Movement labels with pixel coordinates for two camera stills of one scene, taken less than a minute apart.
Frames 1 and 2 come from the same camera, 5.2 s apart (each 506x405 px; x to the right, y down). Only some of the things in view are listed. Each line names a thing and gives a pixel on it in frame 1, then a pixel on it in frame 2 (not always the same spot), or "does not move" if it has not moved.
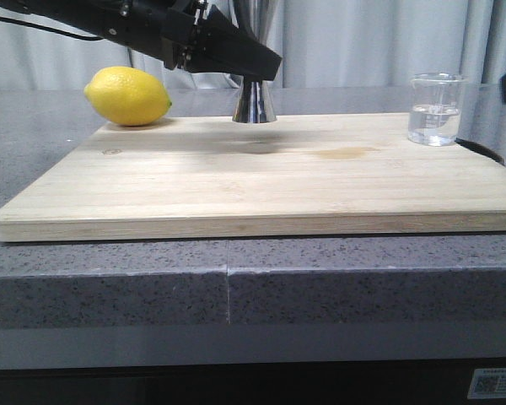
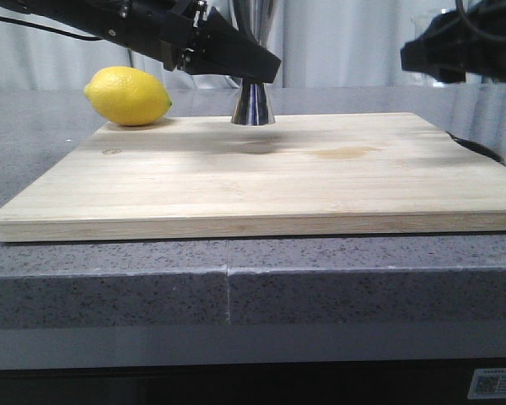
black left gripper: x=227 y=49 does not move
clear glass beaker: x=433 y=110 to x=419 y=20
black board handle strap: x=481 y=150 does not move
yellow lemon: x=126 y=96 does not move
